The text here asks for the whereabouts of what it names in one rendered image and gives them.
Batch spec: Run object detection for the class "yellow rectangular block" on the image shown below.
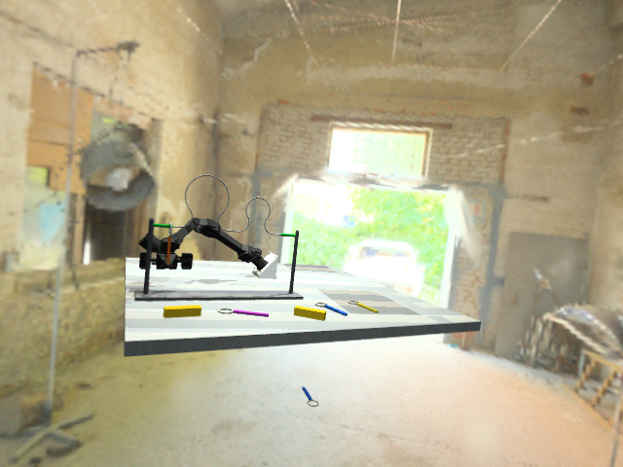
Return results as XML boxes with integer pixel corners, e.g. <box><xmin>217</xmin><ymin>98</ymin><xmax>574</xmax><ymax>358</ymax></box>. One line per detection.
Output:
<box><xmin>164</xmin><ymin>305</ymin><xmax>202</xmax><ymax>318</ymax></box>
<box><xmin>294</xmin><ymin>306</ymin><xmax>326</xmax><ymax>321</ymax></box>

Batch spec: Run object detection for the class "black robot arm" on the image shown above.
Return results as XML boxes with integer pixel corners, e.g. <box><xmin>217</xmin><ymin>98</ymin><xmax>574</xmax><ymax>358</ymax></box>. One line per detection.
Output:
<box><xmin>138</xmin><ymin>218</ymin><xmax>269</xmax><ymax>271</ymax></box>

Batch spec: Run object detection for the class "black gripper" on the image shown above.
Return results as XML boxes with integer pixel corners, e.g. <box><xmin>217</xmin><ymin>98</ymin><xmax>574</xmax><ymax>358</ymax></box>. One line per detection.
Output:
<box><xmin>139</xmin><ymin>252</ymin><xmax>193</xmax><ymax>269</ymax></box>

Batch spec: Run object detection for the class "white loop with blue handle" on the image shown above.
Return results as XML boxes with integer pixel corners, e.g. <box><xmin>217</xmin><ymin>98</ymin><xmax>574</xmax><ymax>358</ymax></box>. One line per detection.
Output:
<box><xmin>315</xmin><ymin>303</ymin><xmax>348</xmax><ymax>316</ymax></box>
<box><xmin>302</xmin><ymin>386</ymin><xmax>319</xmax><ymax>407</ymax></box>

